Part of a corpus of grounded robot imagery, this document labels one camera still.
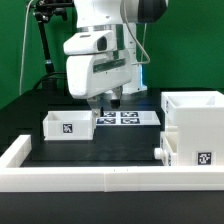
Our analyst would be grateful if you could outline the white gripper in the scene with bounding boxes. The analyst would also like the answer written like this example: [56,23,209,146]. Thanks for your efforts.
[66,50,132,118]

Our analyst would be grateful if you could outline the white front drawer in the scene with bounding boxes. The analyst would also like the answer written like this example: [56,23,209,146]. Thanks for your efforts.
[154,132,177,166]

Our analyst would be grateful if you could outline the white drawer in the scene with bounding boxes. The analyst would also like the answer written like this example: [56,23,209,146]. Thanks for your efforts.
[42,110,96,141]
[154,132,177,166]

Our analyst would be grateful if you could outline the white drawer cabinet box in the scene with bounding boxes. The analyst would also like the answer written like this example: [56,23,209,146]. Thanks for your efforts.
[161,91,224,166]

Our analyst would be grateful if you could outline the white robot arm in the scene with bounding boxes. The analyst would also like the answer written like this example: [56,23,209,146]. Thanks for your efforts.
[63,0,169,117]

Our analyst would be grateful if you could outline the white rear drawer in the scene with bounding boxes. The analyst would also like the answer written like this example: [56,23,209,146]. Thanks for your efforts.
[42,110,96,141]

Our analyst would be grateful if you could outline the white marker tag plate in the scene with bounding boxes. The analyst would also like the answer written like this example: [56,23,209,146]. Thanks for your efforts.
[96,111,160,126]

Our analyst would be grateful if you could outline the black base cables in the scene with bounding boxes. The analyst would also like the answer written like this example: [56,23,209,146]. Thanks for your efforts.
[32,71,68,90]

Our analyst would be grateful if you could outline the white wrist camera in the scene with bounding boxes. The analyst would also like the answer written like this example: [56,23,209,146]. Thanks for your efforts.
[63,30,116,55]

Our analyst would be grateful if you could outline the black camera stand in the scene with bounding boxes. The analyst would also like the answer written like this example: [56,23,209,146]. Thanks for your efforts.
[32,0,74,91]

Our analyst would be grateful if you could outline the white workspace border frame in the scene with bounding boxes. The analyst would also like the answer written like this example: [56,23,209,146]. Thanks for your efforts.
[0,135,224,192]

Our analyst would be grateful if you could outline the white hanging cable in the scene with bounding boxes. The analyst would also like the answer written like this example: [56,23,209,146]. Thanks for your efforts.
[18,0,36,97]

